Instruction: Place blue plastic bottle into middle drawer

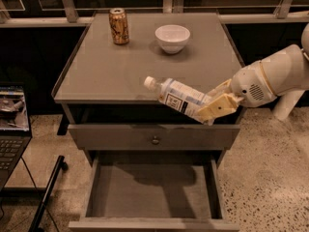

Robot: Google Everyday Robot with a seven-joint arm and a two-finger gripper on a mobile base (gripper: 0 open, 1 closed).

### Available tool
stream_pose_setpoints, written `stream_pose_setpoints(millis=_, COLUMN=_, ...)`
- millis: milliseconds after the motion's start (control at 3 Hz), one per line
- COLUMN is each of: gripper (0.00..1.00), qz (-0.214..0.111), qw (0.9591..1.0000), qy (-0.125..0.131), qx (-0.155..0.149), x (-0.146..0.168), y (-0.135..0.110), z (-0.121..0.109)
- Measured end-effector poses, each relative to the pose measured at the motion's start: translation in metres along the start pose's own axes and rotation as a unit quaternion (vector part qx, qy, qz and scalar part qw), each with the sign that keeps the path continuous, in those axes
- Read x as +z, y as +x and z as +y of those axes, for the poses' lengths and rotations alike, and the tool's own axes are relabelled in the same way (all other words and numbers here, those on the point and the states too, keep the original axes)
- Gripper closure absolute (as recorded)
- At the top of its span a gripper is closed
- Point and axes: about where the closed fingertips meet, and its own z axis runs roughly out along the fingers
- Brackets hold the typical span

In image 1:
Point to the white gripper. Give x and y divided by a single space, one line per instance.
250 85

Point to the blue labelled plastic bottle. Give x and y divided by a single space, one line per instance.
180 97

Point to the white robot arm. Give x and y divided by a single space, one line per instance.
284 75

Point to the brass round drawer knob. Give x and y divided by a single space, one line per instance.
155 140

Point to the grey wooden drawer cabinet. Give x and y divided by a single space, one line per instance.
101 72

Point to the grey open middle drawer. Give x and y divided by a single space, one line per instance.
153 192

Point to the grey top drawer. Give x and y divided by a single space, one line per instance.
133 126

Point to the white ceramic bowl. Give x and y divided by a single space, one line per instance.
172 38

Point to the gold patterned drink can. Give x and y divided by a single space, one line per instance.
119 26

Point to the black metal stand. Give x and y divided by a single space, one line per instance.
43 194

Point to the open black laptop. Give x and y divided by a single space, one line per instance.
15 128

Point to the white cylindrical post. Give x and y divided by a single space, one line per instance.
286 104

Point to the metal window railing frame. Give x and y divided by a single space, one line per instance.
34 13

